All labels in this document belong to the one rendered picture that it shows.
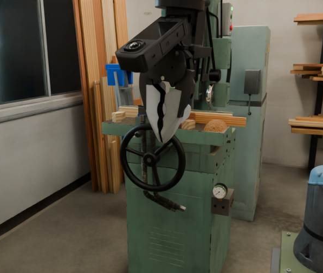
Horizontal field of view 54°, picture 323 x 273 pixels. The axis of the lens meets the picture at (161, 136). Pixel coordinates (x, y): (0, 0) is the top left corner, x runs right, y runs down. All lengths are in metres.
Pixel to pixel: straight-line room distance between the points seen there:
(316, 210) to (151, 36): 0.70
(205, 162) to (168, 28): 1.03
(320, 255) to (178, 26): 0.75
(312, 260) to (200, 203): 0.63
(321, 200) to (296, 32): 2.93
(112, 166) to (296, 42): 2.27
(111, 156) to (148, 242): 1.32
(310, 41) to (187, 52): 3.31
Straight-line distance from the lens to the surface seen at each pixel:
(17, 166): 2.52
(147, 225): 1.65
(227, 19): 1.78
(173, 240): 1.64
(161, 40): 0.42
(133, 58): 0.39
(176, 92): 0.47
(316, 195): 0.96
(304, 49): 3.74
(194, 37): 0.51
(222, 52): 1.68
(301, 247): 1.04
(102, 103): 2.81
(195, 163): 1.43
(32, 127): 2.58
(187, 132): 1.41
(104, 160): 2.90
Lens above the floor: 1.21
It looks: 14 degrees down
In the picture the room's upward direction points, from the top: straight up
